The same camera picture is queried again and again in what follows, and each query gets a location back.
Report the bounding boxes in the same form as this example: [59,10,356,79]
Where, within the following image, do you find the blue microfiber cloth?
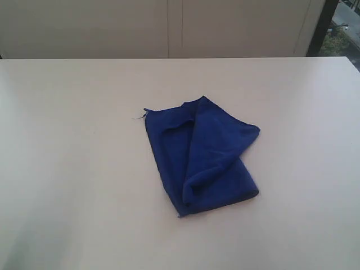
[143,96,260,217]

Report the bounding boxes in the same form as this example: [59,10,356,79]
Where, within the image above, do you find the beige cabinet doors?
[1,1,324,59]

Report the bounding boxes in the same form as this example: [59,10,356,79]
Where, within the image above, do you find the dark window frame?
[306,0,339,57]

